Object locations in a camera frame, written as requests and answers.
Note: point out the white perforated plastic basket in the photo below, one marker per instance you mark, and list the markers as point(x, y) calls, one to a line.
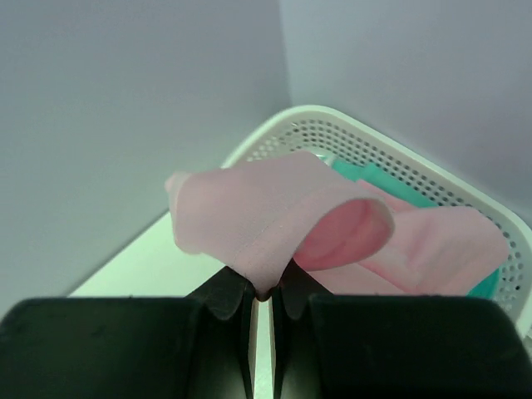
point(327, 131)

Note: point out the mint green t-shirt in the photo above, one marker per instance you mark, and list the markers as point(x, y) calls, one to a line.
point(381, 180)

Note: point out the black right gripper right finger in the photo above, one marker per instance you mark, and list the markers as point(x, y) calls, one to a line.
point(334, 346)

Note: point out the pink t-shirt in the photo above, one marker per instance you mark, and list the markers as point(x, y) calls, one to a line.
point(347, 233)

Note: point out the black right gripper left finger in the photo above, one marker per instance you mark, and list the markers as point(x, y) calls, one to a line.
point(191, 347)

